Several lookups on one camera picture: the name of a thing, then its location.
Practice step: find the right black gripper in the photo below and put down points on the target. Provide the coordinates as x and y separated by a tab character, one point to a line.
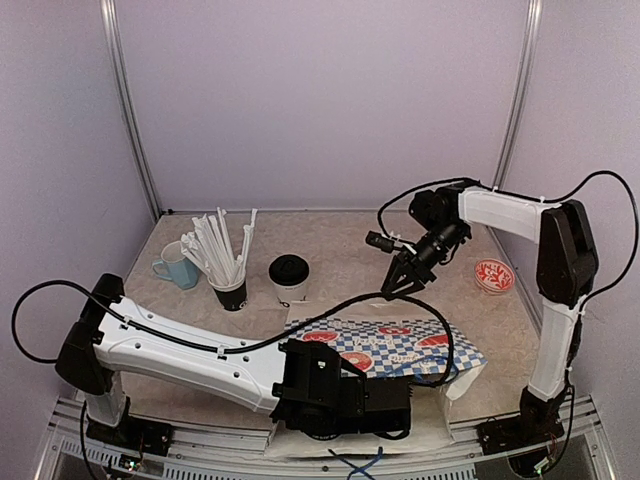
409	260

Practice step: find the checkered paper takeout bag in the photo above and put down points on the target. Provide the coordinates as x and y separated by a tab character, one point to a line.
387	340

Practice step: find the black plastic cup lid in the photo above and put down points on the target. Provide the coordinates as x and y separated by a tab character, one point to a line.
289	270

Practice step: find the white paper coffee cup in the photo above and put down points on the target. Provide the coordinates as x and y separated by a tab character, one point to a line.
286	294

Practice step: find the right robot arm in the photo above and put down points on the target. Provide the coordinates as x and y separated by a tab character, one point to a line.
567	263

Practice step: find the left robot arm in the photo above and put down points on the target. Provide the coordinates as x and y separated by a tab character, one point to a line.
307	385

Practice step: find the red patterned small bowl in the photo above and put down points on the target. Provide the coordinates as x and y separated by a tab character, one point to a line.
494	276

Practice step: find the black paper cup with straws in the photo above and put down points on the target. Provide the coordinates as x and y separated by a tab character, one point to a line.
232	297

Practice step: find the bundle of wrapped white straws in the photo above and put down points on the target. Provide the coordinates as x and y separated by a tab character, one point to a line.
208	246

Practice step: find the light blue ceramic mug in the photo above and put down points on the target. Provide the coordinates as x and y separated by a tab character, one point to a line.
175	267

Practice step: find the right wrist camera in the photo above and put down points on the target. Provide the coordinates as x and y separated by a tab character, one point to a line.
387	244

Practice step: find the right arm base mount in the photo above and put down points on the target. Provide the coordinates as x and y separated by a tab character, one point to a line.
538	421

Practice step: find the aluminium front rail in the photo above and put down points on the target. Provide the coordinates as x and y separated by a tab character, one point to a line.
201	452

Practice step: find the right aluminium corner post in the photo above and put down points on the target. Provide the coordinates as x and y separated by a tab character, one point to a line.
518	102

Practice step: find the aluminium corner post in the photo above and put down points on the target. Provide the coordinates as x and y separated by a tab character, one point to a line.
108	10
518	102

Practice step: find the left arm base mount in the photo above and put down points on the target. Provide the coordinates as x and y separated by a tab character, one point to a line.
134	433

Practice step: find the left aluminium corner post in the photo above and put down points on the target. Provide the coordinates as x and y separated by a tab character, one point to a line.
108	10

